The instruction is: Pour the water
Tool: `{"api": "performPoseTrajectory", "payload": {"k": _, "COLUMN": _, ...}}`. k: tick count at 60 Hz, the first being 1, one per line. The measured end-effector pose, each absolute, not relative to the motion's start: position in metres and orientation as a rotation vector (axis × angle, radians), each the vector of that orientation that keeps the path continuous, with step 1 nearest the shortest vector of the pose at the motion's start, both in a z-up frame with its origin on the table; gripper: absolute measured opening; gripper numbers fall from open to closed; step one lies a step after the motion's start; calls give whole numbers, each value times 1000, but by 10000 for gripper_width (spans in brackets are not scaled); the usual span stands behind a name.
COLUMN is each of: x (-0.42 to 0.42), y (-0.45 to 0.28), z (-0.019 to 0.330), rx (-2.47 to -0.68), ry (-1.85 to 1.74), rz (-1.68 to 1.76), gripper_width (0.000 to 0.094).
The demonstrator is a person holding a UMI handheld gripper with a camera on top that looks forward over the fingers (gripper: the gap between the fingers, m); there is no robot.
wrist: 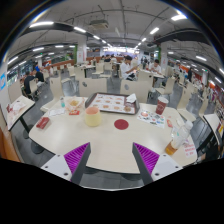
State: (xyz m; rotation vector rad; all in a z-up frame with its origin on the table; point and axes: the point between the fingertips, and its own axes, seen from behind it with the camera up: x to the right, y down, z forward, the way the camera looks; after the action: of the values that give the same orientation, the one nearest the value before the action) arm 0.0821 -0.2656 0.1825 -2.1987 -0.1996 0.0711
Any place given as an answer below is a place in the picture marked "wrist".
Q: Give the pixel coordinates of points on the flat round red coaster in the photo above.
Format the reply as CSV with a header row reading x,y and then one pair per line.
x,y
121,124

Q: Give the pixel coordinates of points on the clear tea bottle white cap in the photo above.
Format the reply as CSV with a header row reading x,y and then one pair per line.
x,y
180,136

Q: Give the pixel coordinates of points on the colourful sticker sheet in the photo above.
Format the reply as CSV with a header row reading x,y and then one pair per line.
x,y
151,118

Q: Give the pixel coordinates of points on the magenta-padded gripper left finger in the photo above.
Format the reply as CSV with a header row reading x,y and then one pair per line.
x,y
75,159

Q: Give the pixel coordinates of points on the beige neighbouring dining table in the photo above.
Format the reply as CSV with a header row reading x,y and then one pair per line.
x,y
213,121
18,108

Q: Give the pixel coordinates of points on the small red sauce packet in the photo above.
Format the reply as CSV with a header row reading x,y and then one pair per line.
x,y
74,112

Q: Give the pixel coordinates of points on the red paper cup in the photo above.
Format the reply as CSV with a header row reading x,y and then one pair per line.
x,y
161,106

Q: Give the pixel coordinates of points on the red flat box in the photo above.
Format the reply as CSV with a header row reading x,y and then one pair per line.
x,y
42,122

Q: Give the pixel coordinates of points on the crumpled white napkin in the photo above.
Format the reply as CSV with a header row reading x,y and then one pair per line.
x,y
131,98

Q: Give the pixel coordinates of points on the small red white packet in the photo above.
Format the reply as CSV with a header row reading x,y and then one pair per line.
x,y
169,123

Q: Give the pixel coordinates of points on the yellow mug pink inside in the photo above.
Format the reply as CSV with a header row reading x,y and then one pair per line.
x,y
92,117

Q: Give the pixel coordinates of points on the ceiling air conditioner unit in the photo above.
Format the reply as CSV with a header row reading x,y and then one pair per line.
x,y
99,24

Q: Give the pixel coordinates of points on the person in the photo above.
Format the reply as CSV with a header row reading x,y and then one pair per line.
x,y
39,76
28,81
155,67
126,69

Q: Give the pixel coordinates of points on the printed paper tray liner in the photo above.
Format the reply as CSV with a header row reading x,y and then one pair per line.
x,y
110,103

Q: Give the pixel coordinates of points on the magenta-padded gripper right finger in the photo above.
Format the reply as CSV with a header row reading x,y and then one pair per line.
x,y
148,159

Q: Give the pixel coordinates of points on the small clear teal-capped bottle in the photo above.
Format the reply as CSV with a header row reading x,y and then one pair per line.
x,y
62,102

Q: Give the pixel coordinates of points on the orange white food wrapper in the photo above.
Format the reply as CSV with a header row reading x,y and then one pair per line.
x,y
74,103

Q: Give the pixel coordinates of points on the ceiling strip lights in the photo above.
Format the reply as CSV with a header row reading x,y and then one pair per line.
x,y
41,24

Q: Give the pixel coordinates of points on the white pink printed leaflet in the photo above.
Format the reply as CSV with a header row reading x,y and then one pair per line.
x,y
189,150

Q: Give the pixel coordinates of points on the beige wooden chair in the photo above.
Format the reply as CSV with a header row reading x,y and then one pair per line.
x,y
185,100
55,90

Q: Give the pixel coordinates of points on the white receipt paper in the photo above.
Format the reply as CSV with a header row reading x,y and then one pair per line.
x,y
56,112

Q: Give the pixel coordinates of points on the dark brown serving tray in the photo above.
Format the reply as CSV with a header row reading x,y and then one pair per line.
x,y
87,101

